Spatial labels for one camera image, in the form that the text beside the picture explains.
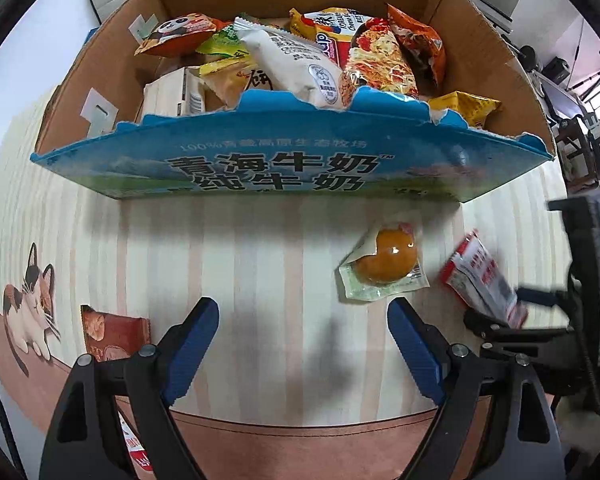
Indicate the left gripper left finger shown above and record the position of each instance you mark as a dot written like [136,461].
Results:
[85,439]

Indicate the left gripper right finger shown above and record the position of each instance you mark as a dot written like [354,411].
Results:
[492,420]

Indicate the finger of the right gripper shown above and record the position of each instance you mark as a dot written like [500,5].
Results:
[542,298]
[497,332]

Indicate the silver spicy fish packet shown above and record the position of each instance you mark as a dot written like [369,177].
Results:
[135,448]

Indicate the red white snack packet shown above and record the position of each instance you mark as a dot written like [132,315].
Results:
[473,274]

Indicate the braised egg clear packet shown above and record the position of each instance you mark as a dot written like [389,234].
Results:
[387,261]

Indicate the brown red snack packet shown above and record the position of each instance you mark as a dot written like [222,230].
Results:
[110,336]

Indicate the yellow chip bag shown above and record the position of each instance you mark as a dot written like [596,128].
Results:
[474,109]

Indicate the blue milk cardboard box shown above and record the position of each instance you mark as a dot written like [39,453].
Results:
[93,133]

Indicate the pizza print snack bag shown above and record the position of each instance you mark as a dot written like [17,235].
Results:
[375,60]

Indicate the white bread bag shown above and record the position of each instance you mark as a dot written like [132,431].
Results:
[294,64]

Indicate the cookie picture snack packet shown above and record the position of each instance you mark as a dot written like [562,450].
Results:
[331,29]

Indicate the yellow snack packet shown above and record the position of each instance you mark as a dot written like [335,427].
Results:
[229,78]

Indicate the white wrapped cake packet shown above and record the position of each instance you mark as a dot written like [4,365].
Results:
[176,94]

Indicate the green snack packet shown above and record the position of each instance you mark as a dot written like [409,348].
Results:
[224,43]

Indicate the panda orange snack bag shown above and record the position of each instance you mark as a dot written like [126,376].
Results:
[179,36]

